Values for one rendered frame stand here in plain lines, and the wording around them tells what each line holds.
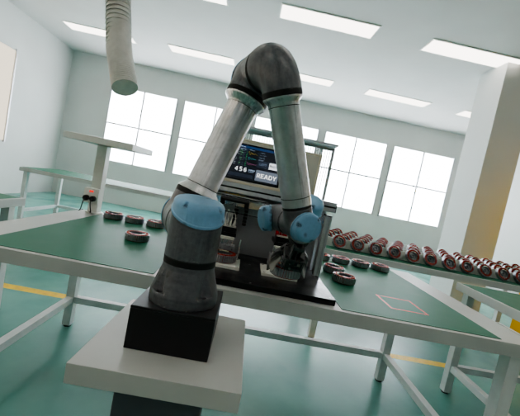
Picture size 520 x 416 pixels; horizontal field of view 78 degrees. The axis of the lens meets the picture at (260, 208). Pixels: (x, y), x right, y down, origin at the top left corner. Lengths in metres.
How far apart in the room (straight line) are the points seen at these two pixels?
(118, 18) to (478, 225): 4.60
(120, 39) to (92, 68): 6.46
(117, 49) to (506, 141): 4.61
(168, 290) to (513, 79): 5.18
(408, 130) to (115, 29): 7.31
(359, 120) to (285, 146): 7.58
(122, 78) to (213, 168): 1.56
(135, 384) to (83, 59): 8.64
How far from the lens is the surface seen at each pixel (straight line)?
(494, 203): 5.22
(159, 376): 0.69
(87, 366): 0.71
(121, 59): 2.41
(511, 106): 5.40
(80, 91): 8.93
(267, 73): 0.78
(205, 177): 0.83
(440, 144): 9.09
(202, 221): 0.68
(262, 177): 1.48
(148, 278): 1.19
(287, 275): 1.15
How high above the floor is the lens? 1.13
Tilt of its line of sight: 4 degrees down
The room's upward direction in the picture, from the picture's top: 12 degrees clockwise
